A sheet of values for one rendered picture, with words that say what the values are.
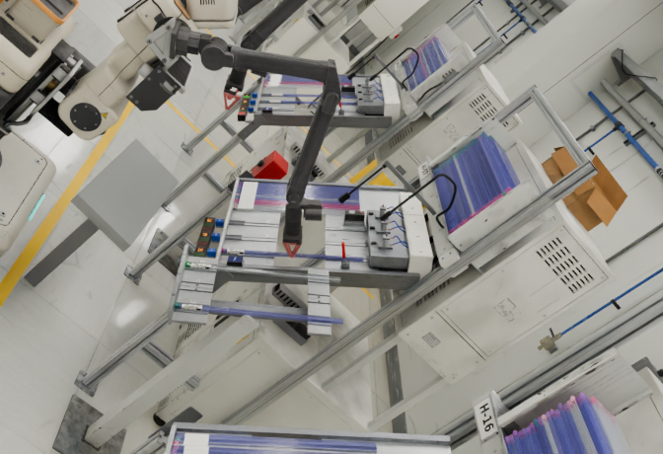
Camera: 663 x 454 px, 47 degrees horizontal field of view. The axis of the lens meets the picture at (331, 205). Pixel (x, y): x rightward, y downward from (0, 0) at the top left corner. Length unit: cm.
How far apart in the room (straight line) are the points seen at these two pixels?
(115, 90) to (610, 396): 175
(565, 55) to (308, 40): 248
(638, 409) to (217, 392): 160
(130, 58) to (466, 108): 193
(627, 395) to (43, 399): 191
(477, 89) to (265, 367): 184
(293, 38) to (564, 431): 580
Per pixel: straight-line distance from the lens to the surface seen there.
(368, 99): 399
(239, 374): 293
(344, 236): 287
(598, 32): 587
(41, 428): 282
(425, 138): 400
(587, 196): 301
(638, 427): 196
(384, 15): 713
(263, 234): 285
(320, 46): 719
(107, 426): 283
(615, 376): 189
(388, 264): 267
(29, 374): 291
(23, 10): 262
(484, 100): 397
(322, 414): 303
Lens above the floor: 196
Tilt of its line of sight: 18 degrees down
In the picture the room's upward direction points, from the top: 52 degrees clockwise
